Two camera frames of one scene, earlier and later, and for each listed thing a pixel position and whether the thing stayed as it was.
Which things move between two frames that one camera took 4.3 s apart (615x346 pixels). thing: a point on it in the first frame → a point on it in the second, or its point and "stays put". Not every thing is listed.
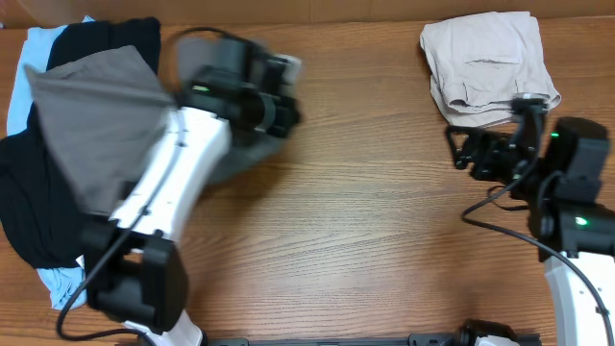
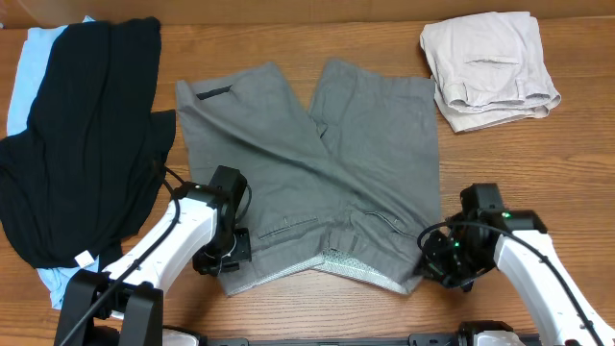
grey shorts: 101,111 → 350,182
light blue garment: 66,287 stays put
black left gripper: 280,103 → 204,262
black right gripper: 489,143 → 432,267
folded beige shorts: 478,62 stays put
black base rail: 461,338 stays put
